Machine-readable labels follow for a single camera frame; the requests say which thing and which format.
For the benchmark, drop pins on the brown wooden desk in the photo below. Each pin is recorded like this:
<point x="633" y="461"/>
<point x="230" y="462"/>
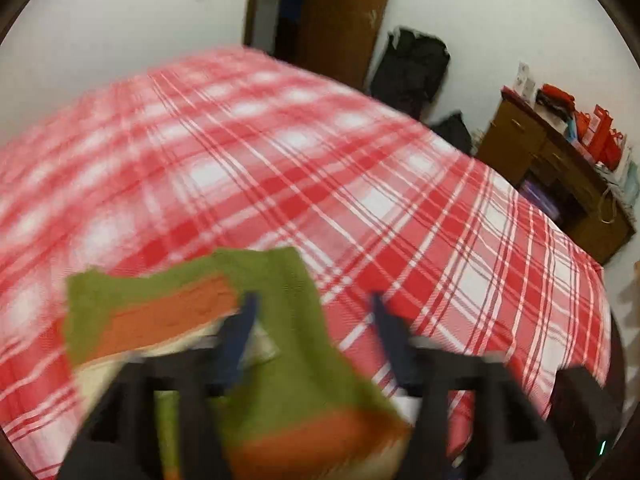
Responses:
<point x="575" y="175"/>

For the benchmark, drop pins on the white box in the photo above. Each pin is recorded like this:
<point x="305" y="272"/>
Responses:
<point x="525" y="80"/>

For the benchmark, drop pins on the green knitted sweater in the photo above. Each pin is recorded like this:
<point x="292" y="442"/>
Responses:
<point x="295" y="360"/>

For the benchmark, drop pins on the brown wooden door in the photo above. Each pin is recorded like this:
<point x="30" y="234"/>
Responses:
<point x="345" y="25"/>

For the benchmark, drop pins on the small black bag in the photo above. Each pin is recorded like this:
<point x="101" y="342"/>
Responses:
<point x="454" y="132"/>

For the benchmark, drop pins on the red plaid bed sheet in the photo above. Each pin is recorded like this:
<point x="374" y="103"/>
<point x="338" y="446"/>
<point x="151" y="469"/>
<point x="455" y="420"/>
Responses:
<point x="250" y="160"/>

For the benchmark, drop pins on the red gift bag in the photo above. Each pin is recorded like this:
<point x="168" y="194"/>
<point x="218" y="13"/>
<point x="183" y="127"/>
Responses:
<point x="600" y="135"/>

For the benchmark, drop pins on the large black bag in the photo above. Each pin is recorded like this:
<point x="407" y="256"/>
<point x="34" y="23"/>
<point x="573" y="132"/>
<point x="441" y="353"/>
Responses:
<point x="410" y="72"/>

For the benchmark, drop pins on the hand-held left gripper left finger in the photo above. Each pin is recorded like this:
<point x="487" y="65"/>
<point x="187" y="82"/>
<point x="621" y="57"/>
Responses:
<point x="239" y="342"/>

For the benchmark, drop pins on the red cloth bundle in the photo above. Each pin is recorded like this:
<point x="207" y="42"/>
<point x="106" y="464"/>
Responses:
<point x="555" y="96"/>

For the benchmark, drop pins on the white carrier bag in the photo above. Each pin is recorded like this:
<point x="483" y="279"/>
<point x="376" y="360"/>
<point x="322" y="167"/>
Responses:
<point x="622" y="180"/>

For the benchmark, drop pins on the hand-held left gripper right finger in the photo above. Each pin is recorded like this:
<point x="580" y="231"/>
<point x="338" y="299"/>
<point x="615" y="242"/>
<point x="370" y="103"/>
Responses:
<point x="391" y="342"/>

